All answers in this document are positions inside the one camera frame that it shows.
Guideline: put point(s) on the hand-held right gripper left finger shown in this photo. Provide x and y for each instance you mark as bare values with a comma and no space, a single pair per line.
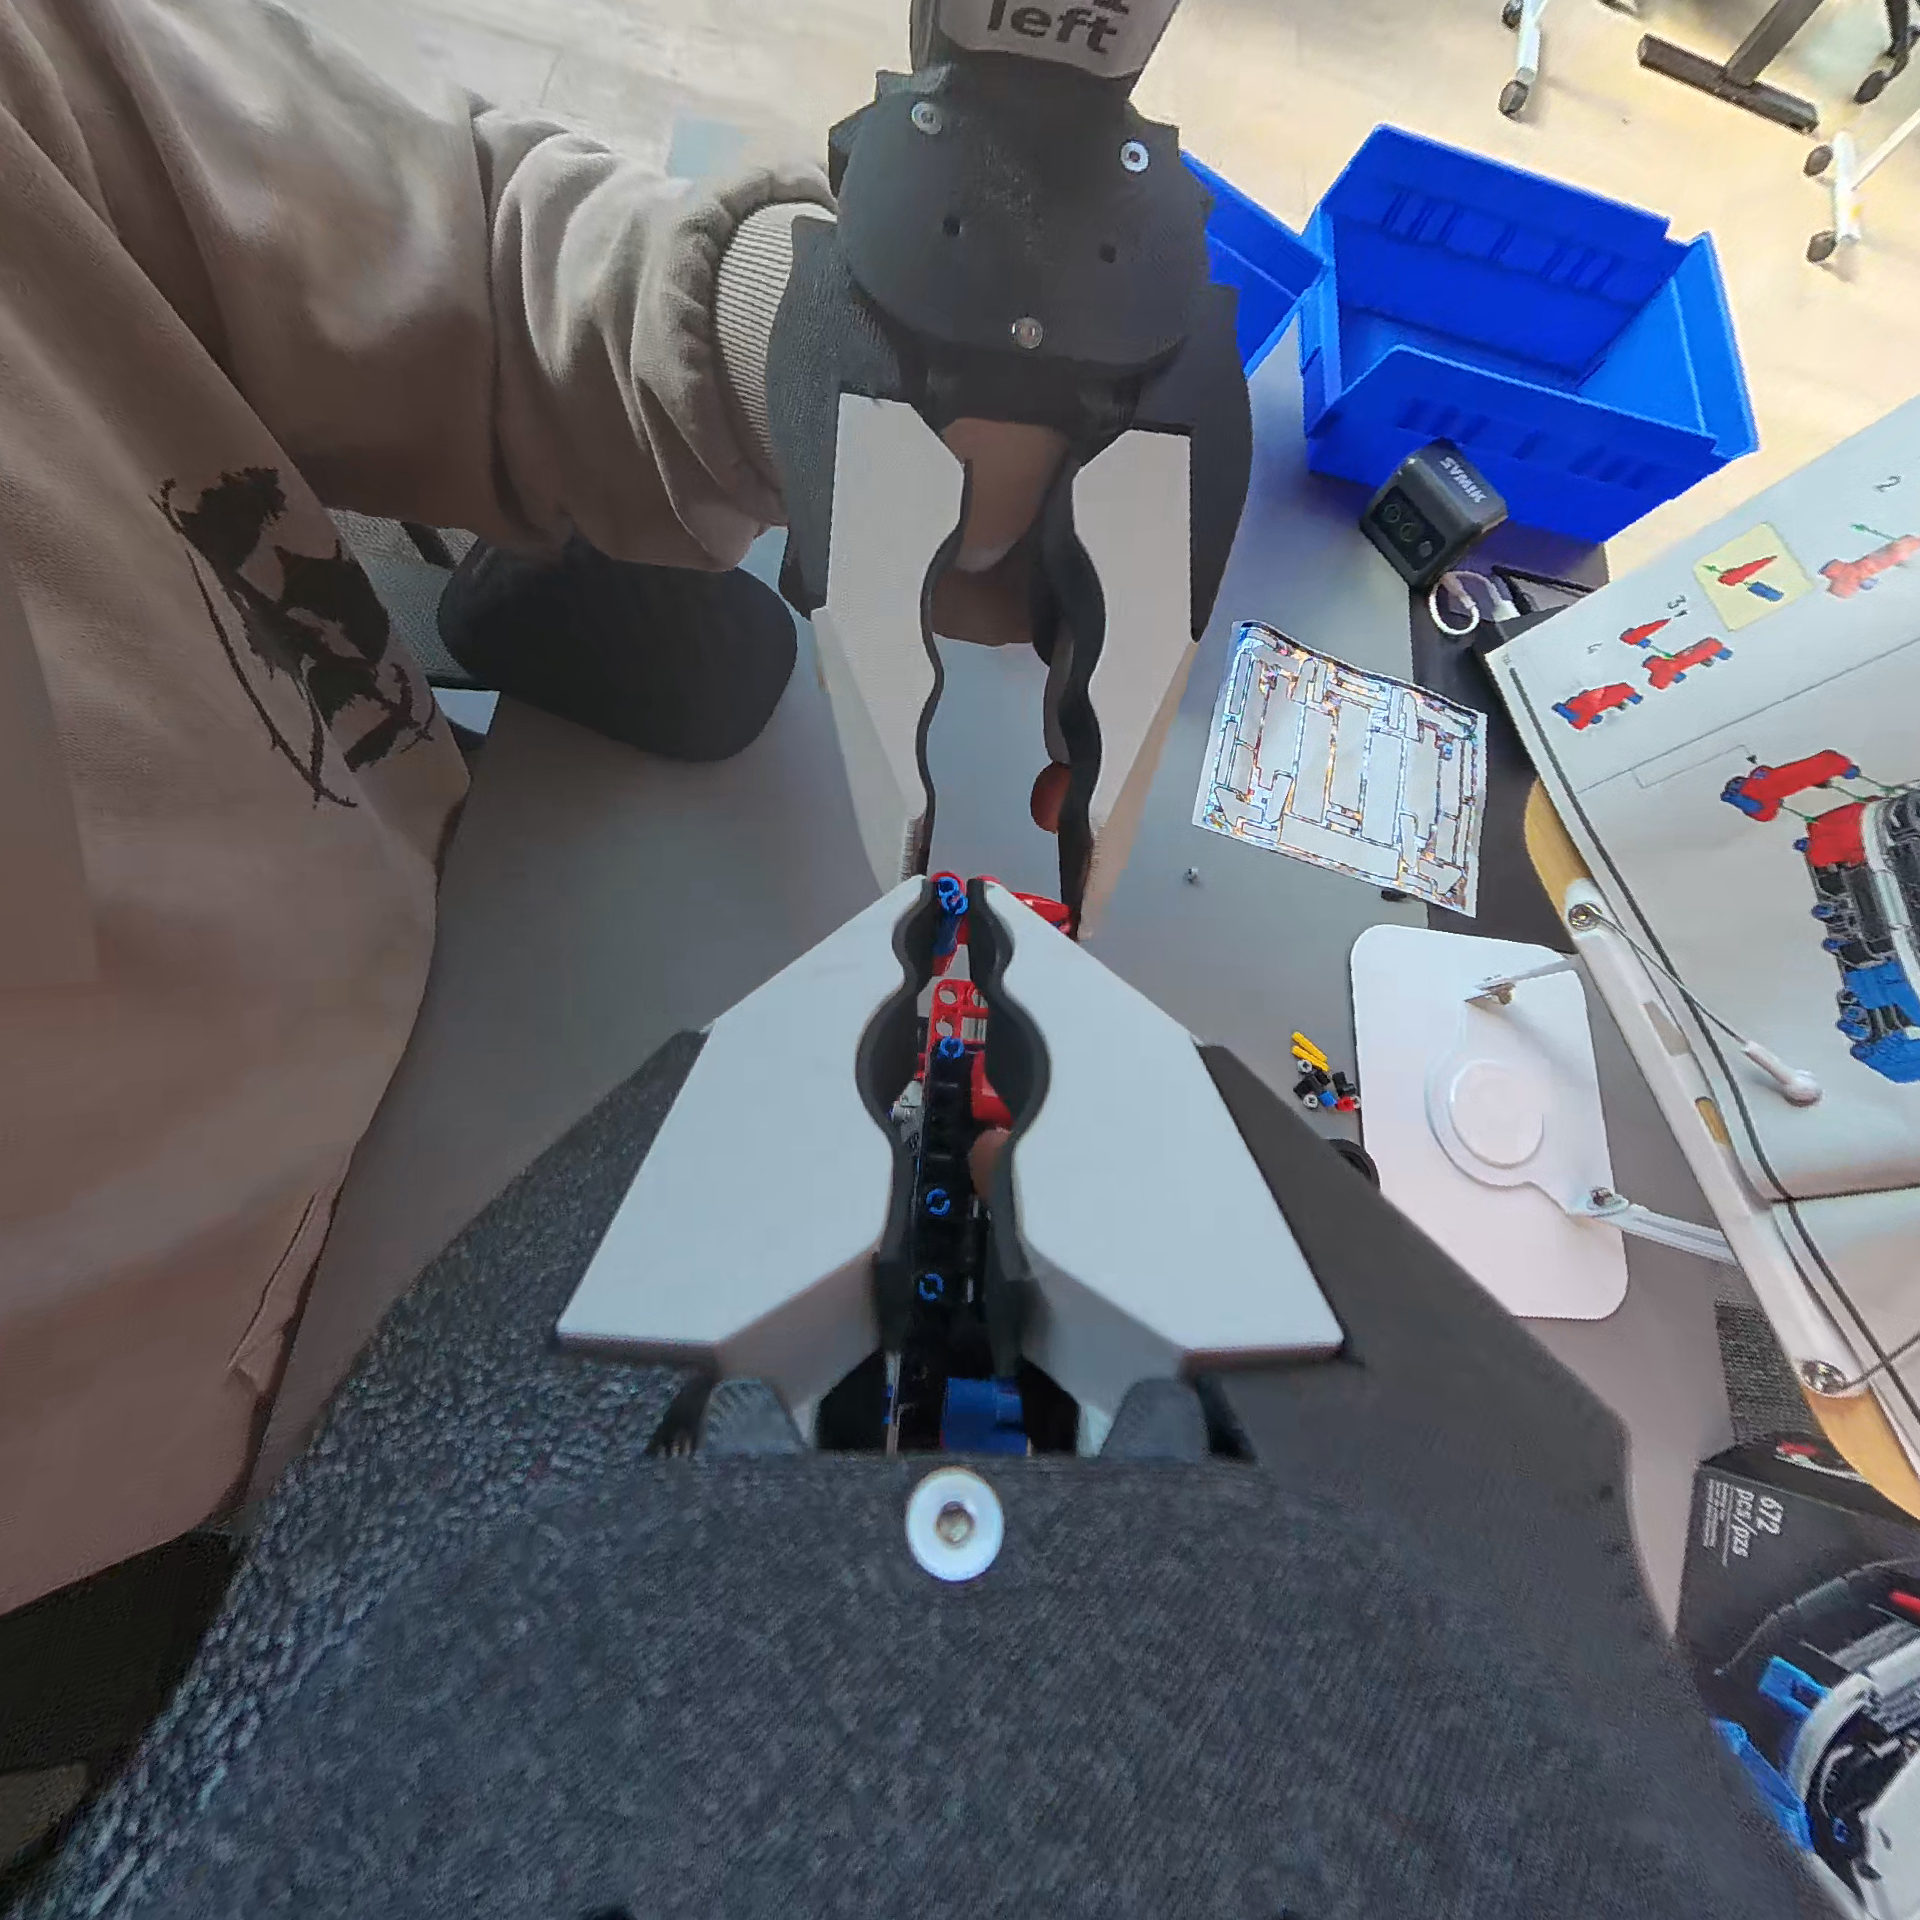
721,1199

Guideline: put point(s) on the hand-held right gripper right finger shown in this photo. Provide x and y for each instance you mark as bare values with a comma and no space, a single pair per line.
1170,1199

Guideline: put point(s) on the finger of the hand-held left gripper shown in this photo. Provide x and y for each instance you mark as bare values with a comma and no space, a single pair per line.
875,568
1146,568

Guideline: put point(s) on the brick-built race car model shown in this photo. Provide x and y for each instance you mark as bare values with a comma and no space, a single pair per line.
944,1141

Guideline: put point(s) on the red brick connector piece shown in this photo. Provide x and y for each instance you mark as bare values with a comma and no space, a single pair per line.
1043,907

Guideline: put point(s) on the person's left forearm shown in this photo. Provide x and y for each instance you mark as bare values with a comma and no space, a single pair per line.
568,330

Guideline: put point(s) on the person's left hand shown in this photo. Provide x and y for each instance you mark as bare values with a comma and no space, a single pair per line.
1005,495

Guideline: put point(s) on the black rubber tyre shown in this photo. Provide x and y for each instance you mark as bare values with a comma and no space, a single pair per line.
1356,1167

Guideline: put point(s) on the small yellow black brick assembly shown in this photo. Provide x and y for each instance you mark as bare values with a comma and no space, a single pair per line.
1324,1079

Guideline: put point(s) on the blue plastic bin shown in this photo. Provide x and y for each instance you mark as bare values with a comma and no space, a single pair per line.
1252,254
1501,301

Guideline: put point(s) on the black office chair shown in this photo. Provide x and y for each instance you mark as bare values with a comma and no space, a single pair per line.
632,645

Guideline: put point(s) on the shiny sticker sheet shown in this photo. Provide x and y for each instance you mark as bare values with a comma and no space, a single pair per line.
1337,765

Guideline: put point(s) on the small black screen device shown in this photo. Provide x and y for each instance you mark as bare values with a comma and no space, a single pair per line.
1430,516

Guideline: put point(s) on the black power adapter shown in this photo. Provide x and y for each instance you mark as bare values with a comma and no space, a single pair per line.
1545,587

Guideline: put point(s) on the white castor leg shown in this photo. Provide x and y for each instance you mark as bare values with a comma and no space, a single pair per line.
1524,61
1854,188

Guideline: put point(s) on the open instruction booklet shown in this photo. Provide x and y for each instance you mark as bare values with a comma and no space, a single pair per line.
1726,705

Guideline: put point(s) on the person's beige hoodie torso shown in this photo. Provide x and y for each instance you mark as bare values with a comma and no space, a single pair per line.
150,899

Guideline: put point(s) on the black table foot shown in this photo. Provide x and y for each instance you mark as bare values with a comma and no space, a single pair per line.
1726,76

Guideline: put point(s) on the printed car model box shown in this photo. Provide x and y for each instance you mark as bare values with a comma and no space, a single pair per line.
1784,1620

